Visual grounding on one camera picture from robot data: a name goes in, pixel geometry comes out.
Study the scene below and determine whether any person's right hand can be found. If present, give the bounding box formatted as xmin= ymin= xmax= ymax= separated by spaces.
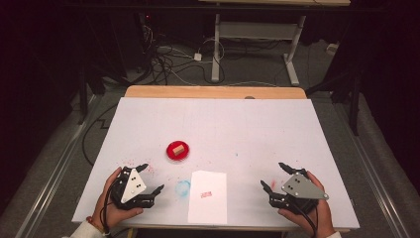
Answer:
xmin=277 ymin=171 xmax=335 ymax=238

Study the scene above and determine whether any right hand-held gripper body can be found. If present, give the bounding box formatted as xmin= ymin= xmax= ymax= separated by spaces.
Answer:
xmin=268 ymin=170 xmax=330 ymax=214

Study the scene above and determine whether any person's left hand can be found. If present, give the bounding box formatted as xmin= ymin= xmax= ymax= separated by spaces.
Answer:
xmin=91 ymin=167 xmax=144 ymax=231

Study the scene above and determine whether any black metal stand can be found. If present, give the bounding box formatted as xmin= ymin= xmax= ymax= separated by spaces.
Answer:
xmin=305 ymin=63 xmax=363 ymax=137
xmin=76 ymin=62 xmax=108 ymax=126

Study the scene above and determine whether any red round ink pad dish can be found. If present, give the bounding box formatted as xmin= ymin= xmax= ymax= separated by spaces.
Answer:
xmin=165 ymin=140 xmax=191 ymax=162

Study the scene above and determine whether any metal floor rail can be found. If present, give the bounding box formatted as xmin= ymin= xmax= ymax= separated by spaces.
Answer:
xmin=333 ymin=102 xmax=414 ymax=238
xmin=13 ymin=93 xmax=103 ymax=238

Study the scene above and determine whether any white paper sheet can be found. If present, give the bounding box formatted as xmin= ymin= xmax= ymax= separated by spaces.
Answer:
xmin=187 ymin=170 xmax=229 ymax=225

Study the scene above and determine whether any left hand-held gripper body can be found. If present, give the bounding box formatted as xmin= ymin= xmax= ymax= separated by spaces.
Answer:
xmin=110 ymin=167 xmax=157 ymax=211

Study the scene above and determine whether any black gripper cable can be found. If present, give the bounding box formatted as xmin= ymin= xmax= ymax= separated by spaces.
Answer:
xmin=99 ymin=179 xmax=115 ymax=236
xmin=290 ymin=200 xmax=320 ymax=234

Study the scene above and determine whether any white board table cover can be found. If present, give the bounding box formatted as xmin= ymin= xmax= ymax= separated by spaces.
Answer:
xmin=71 ymin=96 xmax=361 ymax=230

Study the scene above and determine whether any white metal desk frame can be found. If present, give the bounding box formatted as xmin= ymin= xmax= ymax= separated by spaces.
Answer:
xmin=197 ymin=0 xmax=352 ymax=87

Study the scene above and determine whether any tangle of floor cables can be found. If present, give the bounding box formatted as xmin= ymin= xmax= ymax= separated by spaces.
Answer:
xmin=137 ymin=24 xmax=232 ymax=87

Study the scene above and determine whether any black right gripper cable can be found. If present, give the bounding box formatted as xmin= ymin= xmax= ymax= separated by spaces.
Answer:
xmin=290 ymin=200 xmax=320 ymax=234

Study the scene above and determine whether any black floor cable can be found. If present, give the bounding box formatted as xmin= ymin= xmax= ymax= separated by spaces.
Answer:
xmin=81 ymin=103 xmax=119 ymax=168

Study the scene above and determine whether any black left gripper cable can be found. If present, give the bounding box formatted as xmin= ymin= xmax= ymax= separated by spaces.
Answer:
xmin=99 ymin=179 xmax=115 ymax=236

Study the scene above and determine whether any wooden table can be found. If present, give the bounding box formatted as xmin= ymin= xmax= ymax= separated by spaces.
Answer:
xmin=124 ymin=84 xmax=308 ymax=100

